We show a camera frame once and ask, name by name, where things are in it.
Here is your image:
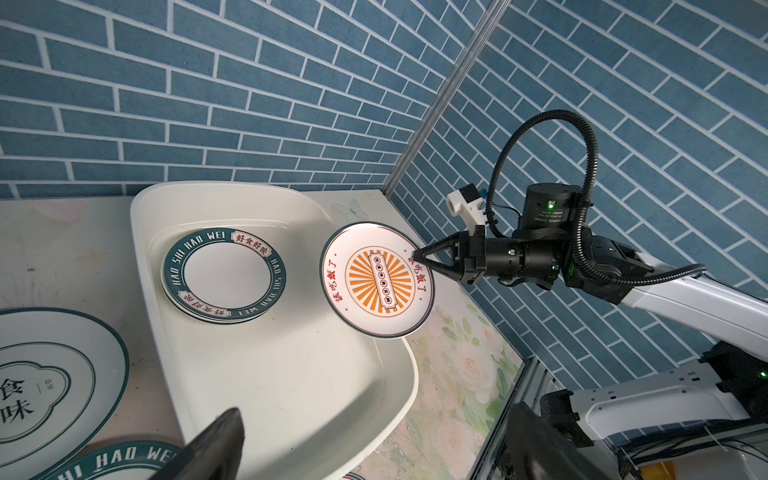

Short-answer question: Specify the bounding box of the green red ring plate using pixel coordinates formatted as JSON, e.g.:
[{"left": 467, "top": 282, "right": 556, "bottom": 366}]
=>
[{"left": 169, "top": 291, "right": 275, "bottom": 324}]

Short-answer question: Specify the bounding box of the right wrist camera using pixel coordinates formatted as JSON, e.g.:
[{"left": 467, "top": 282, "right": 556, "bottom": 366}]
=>
[{"left": 446, "top": 183, "right": 487, "bottom": 230}]

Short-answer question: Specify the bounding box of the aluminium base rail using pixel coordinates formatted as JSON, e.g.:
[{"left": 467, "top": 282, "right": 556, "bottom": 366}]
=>
[{"left": 468, "top": 356, "right": 558, "bottom": 479}]

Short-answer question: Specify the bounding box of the green lettered rim plate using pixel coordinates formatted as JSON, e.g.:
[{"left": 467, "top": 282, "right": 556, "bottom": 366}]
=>
[
  {"left": 160, "top": 227, "right": 287, "bottom": 308},
  {"left": 45, "top": 440, "right": 181, "bottom": 480}
]

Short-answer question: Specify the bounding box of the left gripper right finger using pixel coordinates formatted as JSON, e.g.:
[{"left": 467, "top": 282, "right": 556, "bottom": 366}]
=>
[{"left": 505, "top": 403, "right": 609, "bottom": 480}]

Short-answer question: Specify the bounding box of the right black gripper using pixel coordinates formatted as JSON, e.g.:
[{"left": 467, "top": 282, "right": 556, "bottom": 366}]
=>
[{"left": 413, "top": 183, "right": 630, "bottom": 303}]

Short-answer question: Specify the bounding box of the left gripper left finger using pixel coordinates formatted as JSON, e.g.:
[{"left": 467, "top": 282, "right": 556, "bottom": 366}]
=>
[{"left": 151, "top": 408, "right": 245, "bottom": 480}]

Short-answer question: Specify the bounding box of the orange sunburst plate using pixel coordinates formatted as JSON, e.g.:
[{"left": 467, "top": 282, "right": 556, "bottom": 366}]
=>
[{"left": 320, "top": 222, "right": 435, "bottom": 339}]

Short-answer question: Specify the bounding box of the white plate thin dark rim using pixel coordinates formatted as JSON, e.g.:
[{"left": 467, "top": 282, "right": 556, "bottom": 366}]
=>
[{"left": 1, "top": 308, "right": 130, "bottom": 479}]

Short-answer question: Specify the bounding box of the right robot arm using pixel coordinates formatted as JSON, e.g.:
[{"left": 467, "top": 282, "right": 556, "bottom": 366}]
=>
[{"left": 416, "top": 183, "right": 767, "bottom": 473}]

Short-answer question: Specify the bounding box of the white plastic bin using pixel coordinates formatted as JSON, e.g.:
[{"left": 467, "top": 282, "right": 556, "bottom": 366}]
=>
[{"left": 130, "top": 182, "right": 418, "bottom": 479}]

